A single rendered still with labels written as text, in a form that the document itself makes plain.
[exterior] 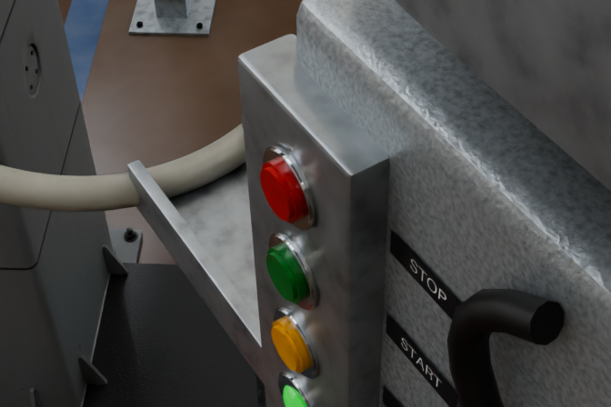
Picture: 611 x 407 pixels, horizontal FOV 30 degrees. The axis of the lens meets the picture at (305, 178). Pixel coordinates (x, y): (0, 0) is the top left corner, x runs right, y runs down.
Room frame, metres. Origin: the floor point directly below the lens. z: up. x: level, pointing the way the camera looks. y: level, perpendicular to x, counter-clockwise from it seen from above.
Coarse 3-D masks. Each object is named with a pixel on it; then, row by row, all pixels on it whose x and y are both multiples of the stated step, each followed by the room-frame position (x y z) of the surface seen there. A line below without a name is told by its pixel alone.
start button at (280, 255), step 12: (276, 252) 0.31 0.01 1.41; (276, 264) 0.30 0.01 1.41; (288, 264) 0.30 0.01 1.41; (276, 276) 0.31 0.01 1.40; (288, 276) 0.30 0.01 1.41; (300, 276) 0.30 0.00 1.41; (276, 288) 0.31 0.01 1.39; (288, 288) 0.30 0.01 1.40; (300, 288) 0.29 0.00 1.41; (288, 300) 0.30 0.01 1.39; (300, 300) 0.29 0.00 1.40
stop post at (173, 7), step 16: (144, 0) 2.36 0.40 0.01; (160, 0) 2.28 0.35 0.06; (176, 0) 2.28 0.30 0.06; (192, 0) 2.35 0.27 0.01; (208, 0) 2.35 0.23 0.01; (144, 16) 2.29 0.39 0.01; (160, 16) 2.28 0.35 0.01; (176, 16) 2.28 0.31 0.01; (192, 16) 2.28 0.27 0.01; (208, 16) 2.28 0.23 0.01; (128, 32) 2.23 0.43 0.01; (144, 32) 2.23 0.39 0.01; (160, 32) 2.23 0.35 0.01; (176, 32) 2.22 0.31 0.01; (192, 32) 2.22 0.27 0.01; (208, 32) 2.22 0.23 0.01
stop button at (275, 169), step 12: (264, 168) 0.31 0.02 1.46; (276, 168) 0.31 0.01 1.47; (264, 180) 0.31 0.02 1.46; (276, 180) 0.30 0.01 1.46; (288, 180) 0.30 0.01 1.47; (264, 192) 0.31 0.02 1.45; (276, 192) 0.30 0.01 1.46; (288, 192) 0.30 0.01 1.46; (276, 204) 0.30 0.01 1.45; (288, 204) 0.29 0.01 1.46; (300, 204) 0.29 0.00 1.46; (288, 216) 0.29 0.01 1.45; (300, 216) 0.29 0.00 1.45
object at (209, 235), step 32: (160, 192) 0.64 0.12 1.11; (192, 192) 0.68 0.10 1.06; (224, 192) 0.68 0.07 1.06; (160, 224) 0.62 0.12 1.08; (192, 224) 0.64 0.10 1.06; (224, 224) 0.64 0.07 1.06; (192, 256) 0.57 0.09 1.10; (224, 256) 0.61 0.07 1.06; (224, 288) 0.54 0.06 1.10; (224, 320) 0.53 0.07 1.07; (256, 320) 0.51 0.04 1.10; (256, 352) 0.49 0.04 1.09
